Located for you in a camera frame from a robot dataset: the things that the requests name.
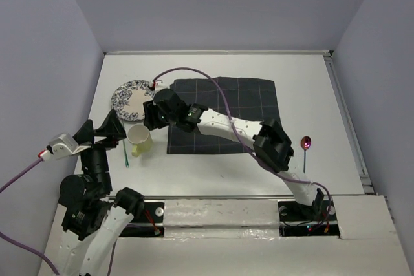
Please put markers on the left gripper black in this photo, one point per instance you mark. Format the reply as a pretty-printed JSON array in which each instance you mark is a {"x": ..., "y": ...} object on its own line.
[{"x": 112, "y": 126}]

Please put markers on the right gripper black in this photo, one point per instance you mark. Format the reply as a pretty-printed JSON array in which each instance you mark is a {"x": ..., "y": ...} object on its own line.
[{"x": 151, "y": 118}]

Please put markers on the dark checked cloth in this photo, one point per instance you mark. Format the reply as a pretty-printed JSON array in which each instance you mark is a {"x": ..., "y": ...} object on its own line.
[{"x": 248, "y": 98}]

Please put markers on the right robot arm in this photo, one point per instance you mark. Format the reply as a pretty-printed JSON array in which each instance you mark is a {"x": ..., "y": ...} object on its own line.
[{"x": 266, "y": 141}]

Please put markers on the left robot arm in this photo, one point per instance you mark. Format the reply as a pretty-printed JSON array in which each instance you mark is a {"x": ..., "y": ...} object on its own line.
[{"x": 91, "y": 224}]

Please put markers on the pale yellow mug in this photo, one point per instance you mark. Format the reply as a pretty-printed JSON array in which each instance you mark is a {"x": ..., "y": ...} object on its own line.
[{"x": 139, "y": 137}]

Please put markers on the blue floral plate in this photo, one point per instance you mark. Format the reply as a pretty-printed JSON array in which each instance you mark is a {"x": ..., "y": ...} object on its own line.
[{"x": 129, "y": 98}]

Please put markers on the iridescent fork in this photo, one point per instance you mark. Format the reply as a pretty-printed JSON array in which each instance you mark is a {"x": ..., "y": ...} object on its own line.
[{"x": 126, "y": 159}]

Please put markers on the iridescent spoon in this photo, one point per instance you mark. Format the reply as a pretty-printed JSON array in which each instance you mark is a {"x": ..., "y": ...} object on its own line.
[{"x": 305, "y": 145}]

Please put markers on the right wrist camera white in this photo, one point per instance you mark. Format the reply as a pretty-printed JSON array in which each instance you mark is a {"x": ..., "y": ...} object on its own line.
[{"x": 158, "y": 86}]

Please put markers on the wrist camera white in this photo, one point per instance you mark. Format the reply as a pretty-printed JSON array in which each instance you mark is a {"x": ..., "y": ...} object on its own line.
[
  {"x": 64, "y": 145},
  {"x": 158, "y": 86}
]

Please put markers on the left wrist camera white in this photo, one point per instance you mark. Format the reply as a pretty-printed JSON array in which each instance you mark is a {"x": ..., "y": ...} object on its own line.
[{"x": 64, "y": 145}]

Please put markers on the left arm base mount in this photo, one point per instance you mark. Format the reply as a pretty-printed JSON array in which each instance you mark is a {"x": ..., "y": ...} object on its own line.
[{"x": 149, "y": 224}]

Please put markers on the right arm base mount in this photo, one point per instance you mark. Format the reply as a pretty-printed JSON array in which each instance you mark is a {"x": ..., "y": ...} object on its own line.
[{"x": 293, "y": 223}]

